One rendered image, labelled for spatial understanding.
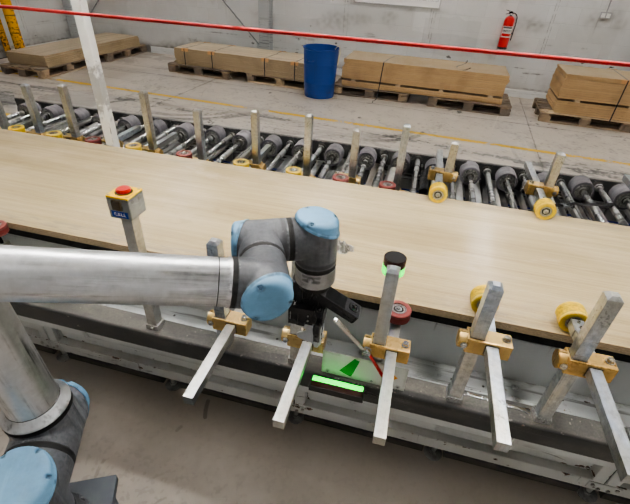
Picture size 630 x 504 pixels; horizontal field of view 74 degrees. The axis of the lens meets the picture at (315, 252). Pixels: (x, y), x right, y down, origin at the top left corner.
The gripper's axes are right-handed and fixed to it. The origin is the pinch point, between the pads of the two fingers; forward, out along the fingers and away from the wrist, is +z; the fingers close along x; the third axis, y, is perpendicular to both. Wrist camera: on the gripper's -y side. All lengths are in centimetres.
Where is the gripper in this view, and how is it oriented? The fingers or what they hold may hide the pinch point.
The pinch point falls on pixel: (319, 343)
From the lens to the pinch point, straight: 107.2
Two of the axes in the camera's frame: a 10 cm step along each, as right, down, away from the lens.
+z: -0.5, 8.2, 5.8
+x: -2.3, 5.5, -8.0
